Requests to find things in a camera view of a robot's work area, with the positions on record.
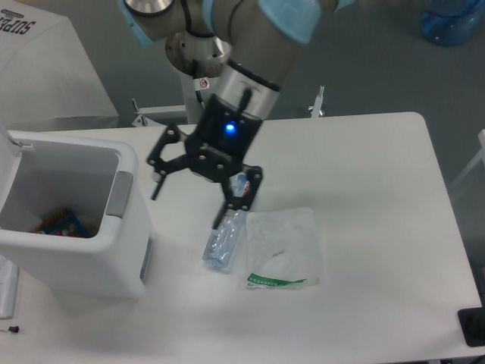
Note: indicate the crushed clear plastic bottle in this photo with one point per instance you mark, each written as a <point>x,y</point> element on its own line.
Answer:
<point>223,239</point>

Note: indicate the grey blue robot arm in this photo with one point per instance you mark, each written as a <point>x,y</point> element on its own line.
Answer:
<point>265,39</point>

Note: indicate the white printed cloth cover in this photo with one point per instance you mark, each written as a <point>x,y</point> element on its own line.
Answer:
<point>46,74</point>

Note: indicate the metal clamp bolt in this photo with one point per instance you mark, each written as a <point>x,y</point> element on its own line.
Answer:
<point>316,109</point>

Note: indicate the blue transparent water jug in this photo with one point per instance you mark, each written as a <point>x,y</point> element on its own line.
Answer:
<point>450,23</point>

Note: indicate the white frame at right edge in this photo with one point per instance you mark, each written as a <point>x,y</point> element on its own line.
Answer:
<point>473,170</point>

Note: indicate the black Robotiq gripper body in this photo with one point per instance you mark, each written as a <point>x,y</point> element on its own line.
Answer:
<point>222,138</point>

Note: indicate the black device at table edge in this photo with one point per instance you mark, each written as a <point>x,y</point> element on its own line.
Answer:
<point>472,324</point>

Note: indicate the colourful trash inside can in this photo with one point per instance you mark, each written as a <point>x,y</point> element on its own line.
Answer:
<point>65,223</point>

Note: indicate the clear plastic bag green stripe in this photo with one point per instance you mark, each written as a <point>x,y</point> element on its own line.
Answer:
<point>282,249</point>

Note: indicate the white push-lid trash can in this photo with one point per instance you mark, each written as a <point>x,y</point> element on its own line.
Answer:
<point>43,173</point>

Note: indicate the white bracket with bolts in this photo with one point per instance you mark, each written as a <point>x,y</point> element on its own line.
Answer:
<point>159,115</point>

